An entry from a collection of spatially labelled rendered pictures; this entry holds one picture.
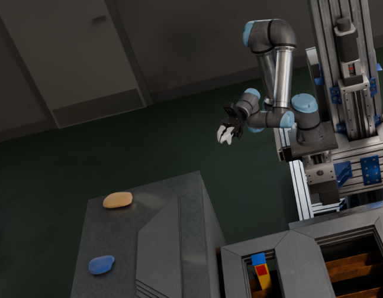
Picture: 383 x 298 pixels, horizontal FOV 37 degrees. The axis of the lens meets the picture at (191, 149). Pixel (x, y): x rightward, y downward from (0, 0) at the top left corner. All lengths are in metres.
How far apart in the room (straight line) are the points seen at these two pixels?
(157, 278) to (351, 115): 1.27
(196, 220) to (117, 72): 3.34
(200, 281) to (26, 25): 3.90
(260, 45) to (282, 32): 0.13
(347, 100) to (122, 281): 1.35
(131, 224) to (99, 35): 3.14
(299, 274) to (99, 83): 3.80
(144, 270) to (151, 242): 0.16
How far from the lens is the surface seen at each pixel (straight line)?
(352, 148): 2.90
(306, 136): 2.79
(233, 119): 2.36
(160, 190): 2.82
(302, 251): 2.54
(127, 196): 2.82
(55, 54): 5.76
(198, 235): 2.49
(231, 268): 2.56
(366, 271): 2.65
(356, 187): 3.02
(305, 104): 2.71
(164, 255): 2.43
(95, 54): 5.66
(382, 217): 2.63
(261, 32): 2.57
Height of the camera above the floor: 2.69
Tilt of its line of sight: 33 degrees down
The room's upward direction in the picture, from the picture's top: 20 degrees counter-clockwise
